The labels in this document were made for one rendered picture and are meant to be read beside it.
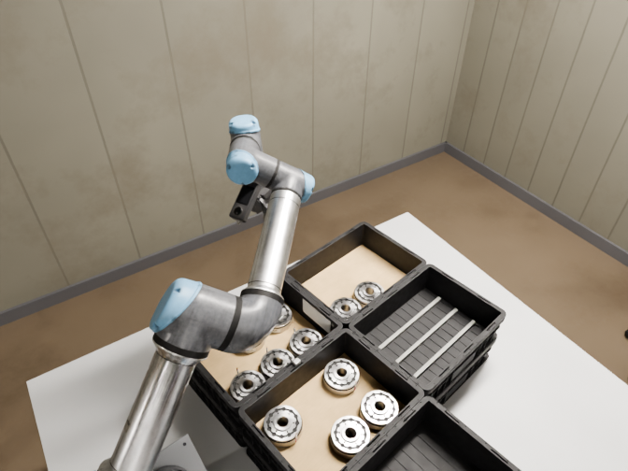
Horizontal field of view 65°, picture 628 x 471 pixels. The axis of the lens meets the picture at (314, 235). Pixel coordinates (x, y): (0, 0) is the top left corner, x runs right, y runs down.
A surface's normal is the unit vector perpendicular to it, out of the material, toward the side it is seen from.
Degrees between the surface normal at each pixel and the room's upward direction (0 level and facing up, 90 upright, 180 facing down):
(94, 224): 90
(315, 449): 0
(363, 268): 0
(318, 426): 0
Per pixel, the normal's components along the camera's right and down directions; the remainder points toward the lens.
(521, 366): 0.00, -0.75
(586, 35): -0.84, 0.36
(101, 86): 0.54, 0.55
